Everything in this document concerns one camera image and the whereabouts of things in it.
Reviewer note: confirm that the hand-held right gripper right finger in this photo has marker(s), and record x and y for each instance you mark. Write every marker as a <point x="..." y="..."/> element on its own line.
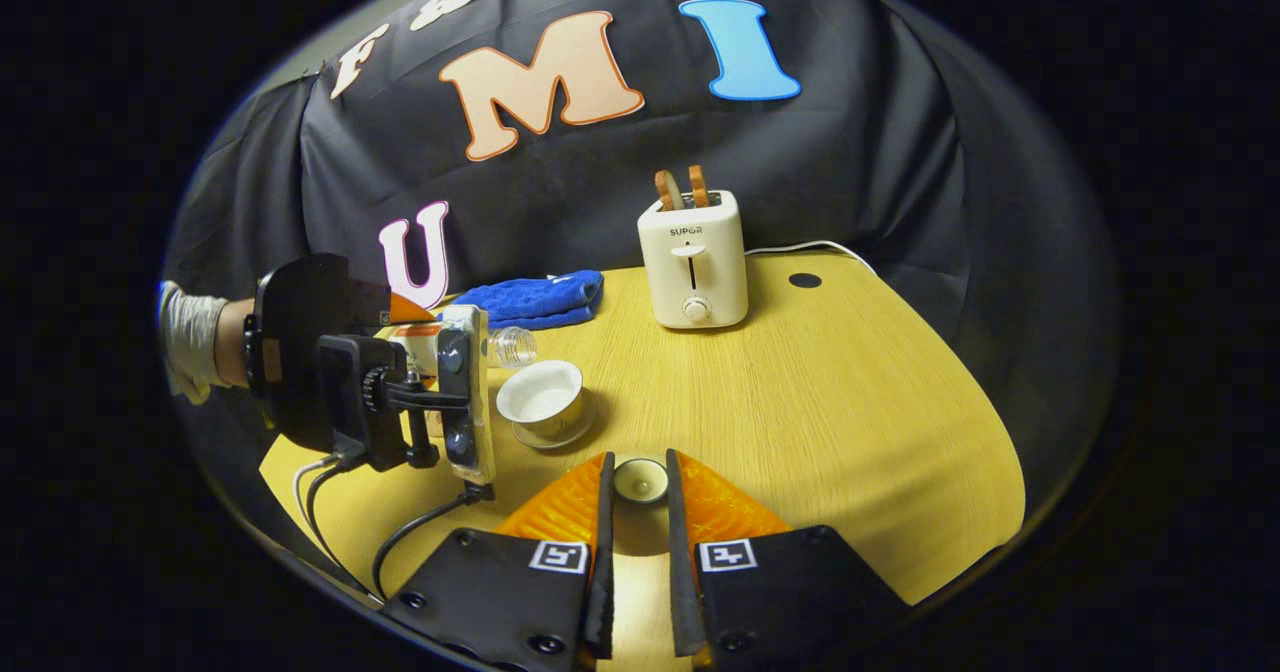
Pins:
<point x="760" y="602"/>

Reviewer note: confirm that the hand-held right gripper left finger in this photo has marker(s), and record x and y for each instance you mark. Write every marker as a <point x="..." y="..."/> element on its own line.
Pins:
<point x="530" y="602"/>

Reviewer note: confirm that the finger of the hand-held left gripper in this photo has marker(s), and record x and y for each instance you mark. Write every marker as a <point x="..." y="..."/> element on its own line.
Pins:
<point x="410" y="310"/>

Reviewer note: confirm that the clear plastic water bottle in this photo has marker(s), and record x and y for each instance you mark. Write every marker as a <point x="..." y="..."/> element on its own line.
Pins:
<point x="512" y="347"/>

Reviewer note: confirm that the white teacup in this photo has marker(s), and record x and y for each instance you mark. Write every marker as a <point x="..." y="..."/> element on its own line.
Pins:
<point x="545" y="419"/>

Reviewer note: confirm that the blue towel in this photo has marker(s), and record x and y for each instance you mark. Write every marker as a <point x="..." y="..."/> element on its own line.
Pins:
<point x="540" y="298"/>

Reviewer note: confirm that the white saucer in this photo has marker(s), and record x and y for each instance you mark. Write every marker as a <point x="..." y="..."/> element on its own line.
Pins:
<point x="588" y="426"/>

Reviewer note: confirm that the toast bread slice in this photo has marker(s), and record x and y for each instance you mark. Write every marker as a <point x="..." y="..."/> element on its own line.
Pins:
<point x="699" y="185"/>
<point x="668" y="190"/>

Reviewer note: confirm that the white toaster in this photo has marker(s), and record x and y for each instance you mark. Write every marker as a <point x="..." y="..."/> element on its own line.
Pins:
<point x="695" y="287"/>

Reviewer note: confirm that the black table grommet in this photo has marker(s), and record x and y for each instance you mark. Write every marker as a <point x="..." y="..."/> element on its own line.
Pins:
<point x="805" y="280"/>

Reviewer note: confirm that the black backdrop cloth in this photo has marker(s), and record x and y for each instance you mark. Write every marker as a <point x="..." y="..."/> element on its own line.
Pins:
<point x="850" y="152"/>

